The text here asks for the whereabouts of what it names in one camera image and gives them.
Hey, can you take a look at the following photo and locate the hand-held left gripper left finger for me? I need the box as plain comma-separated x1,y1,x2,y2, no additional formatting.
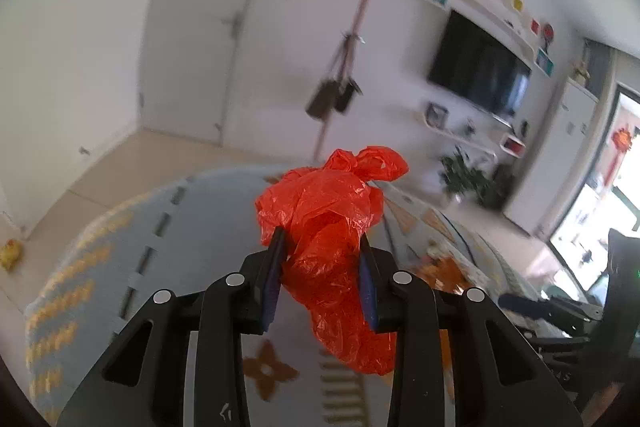
57,227,289,427

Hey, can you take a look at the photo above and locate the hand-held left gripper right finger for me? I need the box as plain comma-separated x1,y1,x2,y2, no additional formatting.
357,234,584,427

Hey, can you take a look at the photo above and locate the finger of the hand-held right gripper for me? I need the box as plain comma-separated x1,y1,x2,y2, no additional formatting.
499,291,604,338

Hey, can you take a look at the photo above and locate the red plastic bag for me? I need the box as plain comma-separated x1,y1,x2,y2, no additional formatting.
254,145,411,377

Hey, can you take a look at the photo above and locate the orange brown wrapper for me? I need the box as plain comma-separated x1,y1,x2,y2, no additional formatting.
407,251,476,296

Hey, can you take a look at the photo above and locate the green potted plant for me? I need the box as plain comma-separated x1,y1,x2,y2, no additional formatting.
439,151,516,210

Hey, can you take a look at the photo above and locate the red knot ornament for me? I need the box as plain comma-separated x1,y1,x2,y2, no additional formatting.
610,126,634,180

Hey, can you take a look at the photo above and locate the white red box shelf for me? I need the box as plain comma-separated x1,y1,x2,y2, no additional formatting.
497,131,526,158

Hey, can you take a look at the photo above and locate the white wavy low shelf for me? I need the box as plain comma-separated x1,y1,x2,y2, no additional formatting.
414,111,501,156

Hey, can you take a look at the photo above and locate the dark hanging bag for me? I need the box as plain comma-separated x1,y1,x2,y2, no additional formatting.
332,39,364,114

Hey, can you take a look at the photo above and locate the brown hanging bag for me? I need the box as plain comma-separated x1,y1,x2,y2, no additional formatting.
304,34,346,122

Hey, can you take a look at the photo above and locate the small blue box shelf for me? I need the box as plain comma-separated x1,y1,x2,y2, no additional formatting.
534,47,555,77

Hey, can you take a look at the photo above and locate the yellow toy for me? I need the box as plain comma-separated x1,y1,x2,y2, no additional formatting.
0,239,24,271

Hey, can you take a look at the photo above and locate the white door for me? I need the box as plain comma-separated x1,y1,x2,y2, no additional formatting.
137,0,284,146

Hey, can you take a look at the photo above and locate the white wavy long shelf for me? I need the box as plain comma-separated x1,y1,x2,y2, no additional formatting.
449,0,539,63

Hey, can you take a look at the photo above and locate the black butterfly frame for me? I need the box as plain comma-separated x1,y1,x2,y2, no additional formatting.
424,102,449,128

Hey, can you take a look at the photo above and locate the black wall television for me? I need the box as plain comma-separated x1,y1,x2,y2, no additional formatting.
427,9,532,117

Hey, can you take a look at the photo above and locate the metal door handle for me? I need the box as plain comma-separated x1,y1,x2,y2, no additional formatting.
222,11,246,38

